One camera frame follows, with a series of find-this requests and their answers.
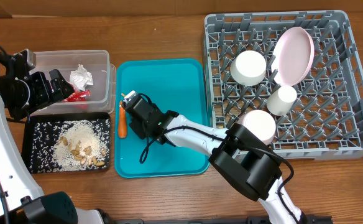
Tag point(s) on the black plastic tray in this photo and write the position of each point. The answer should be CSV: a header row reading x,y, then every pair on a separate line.
x,y
26,140

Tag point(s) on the red snack wrapper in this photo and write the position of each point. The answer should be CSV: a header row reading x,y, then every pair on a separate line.
x,y
78,96

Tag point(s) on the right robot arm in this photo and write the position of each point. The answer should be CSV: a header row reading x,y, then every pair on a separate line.
x,y
241,158

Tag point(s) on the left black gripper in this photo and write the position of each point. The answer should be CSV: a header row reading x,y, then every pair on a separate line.
x,y
46,92

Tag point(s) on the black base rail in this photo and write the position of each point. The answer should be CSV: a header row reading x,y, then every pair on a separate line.
x,y
249,220

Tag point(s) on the small white cup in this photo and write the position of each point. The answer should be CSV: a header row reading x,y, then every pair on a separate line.
x,y
280,102

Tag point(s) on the small white plate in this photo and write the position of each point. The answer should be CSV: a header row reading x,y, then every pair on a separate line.
x,y
248,68

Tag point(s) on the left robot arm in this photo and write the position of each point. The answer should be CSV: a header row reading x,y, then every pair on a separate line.
x,y
21,199

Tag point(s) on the teal plastic tray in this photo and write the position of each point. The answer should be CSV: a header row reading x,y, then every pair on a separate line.
x,y
172,84

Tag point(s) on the large white plate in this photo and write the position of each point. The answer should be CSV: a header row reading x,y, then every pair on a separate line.
x,y
294,55

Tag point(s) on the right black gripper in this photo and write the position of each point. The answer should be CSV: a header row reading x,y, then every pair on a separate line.
x,y
144,122

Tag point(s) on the clear plastic bin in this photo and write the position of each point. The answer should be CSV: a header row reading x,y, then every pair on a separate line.
x,y
102,92

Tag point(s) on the spilled rice and peanuts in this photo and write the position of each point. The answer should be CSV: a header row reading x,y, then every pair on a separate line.
x,y
76,146

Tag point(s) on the white green tissue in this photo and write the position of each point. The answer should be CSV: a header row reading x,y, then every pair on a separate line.
x,y
81,78

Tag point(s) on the orange carrot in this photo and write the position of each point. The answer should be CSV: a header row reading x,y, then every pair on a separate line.
x,y
122,124

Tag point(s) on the grey dishwasher rack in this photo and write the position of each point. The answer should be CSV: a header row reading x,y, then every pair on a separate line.
x,y
326,119

